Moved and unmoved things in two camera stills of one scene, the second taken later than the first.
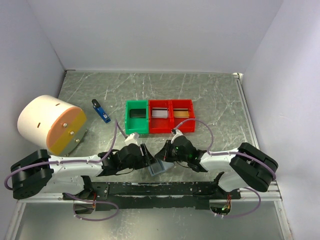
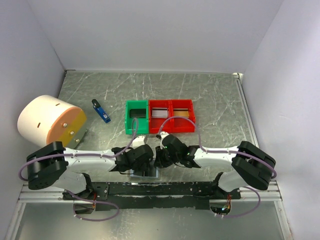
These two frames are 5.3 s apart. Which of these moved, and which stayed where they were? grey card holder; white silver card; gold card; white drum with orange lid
Moved: grey card holder
Stayed: white drum with orange lid; white silver card; gold card
